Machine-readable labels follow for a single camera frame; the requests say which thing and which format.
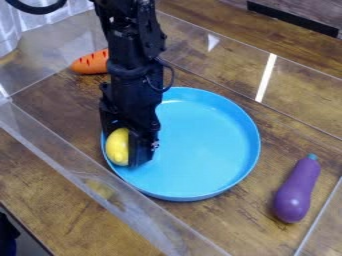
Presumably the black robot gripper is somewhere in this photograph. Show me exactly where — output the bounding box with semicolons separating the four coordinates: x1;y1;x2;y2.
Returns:
100;61;163;167

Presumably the yellow toy lemon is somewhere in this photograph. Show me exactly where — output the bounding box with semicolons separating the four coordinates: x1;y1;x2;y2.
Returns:
106;128;128;166

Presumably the round blue tray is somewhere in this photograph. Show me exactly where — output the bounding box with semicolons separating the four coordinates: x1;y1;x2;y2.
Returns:
110;87;261;202

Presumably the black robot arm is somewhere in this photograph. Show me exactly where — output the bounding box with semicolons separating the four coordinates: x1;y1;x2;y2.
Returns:
91;0;166;167

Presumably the orange toy carrot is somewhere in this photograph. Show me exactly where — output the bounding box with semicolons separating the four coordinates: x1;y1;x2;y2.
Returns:
70;49;108;75

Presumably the white patterned curtain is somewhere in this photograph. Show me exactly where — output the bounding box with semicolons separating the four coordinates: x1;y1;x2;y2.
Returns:
0;0;94;58

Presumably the purple toy eggplant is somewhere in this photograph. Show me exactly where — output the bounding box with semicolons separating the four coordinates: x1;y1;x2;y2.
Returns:
273;153;321;223

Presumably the black cable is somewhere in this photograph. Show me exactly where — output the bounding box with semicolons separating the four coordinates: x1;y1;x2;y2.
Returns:
144;57;176;94

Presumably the clear acrylic enclosure wall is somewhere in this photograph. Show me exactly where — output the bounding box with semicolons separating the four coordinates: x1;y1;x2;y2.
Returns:
0;0;342;256

